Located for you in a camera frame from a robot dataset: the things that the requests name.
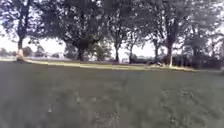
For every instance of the pale footpath strip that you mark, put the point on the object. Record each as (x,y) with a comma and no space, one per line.
(100,65)

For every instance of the green grass field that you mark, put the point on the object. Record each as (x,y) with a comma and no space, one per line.
(110,96)

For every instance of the row of trees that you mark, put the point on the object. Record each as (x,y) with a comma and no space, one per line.
(83,30)

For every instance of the dark hedge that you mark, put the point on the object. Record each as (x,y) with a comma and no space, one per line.
(203,62)

